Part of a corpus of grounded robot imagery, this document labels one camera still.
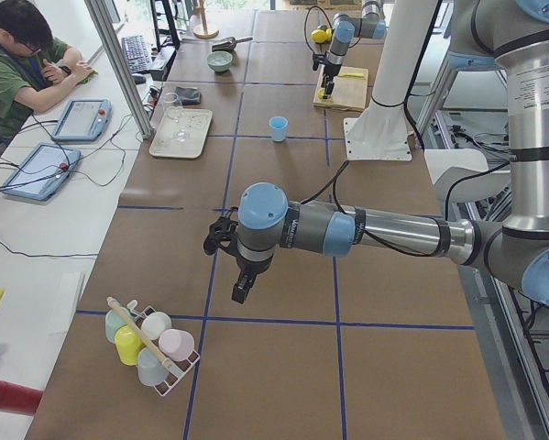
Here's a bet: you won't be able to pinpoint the blue teach pendant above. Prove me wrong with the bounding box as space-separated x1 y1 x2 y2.
0 142 82 202
50 99 112 143

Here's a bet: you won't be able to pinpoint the grey plastic cup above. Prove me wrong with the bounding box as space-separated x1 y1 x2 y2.
137 347 169 387

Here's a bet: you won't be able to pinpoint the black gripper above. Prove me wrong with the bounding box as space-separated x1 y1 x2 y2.
232 237 274 303
322 60 339 98

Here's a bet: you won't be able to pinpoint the metal ice scoop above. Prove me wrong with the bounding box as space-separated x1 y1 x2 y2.
211 37 253 52

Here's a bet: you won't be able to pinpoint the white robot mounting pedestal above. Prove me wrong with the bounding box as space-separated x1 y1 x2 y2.
343 0 445 162

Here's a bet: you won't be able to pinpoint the yellow plastic cup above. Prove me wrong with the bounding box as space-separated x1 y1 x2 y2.
114 325 145 366

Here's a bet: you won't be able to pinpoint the bamboo cutting board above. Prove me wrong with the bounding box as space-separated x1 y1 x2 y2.
313 66 368 112

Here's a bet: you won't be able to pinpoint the clear wine glass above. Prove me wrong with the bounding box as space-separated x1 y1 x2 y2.
162 92 189 142

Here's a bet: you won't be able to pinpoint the black keyboard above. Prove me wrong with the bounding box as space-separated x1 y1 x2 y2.
121 35 152 73

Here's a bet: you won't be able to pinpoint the blue teach pendant near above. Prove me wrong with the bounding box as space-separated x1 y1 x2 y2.
0 142 82 202

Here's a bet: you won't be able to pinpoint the blue teach pendant far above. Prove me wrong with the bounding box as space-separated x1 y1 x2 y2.
50 99 112 143

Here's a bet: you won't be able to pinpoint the wooden rack handle rod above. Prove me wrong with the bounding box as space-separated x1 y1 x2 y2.
106 296 173 369

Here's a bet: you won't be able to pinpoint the seated person in green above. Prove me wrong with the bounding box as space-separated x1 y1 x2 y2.
0 1 94 142

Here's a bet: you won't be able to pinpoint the pink plastic cup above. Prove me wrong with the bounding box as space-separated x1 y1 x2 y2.
159 328 195 361

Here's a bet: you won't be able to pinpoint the yellow plastic knife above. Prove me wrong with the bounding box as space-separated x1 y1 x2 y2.
338 71 365 78

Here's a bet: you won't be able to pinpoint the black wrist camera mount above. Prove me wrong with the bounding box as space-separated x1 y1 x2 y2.
203 206 238 256

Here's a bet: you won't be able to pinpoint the green bowl of ice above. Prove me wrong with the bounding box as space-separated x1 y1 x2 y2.
206 50 234 73

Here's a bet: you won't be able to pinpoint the light blue plastic cup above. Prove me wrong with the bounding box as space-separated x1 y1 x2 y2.
269 115 289 142

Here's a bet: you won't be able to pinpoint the white wire cup rack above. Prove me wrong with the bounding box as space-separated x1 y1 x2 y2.
127 300 200 396

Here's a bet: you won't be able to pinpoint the mint green plastic cup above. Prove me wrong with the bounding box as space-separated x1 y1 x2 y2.
104 309 126 344

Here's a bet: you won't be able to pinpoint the cream bear tray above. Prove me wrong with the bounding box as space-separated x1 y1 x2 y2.
149 109 213 160

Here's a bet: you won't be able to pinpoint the grey folded cloth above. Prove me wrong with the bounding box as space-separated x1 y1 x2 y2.
174 86 202 106

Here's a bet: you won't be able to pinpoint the wooden round stand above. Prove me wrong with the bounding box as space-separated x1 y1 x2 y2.
192 0 219 39

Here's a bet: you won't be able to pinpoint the whole yellow lemons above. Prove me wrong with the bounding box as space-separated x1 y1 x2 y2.
311 25 333 44

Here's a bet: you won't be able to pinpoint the black computer mouse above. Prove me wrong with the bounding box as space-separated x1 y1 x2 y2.
131 73 147 85

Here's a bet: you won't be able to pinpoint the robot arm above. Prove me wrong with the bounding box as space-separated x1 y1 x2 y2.
228 1 549 306
313 1 387 99

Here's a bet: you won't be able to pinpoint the red cylinder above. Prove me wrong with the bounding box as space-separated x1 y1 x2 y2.
0 380 43 415

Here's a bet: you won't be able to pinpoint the aluminium frame post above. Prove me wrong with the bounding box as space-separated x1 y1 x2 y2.
84 0 153 139

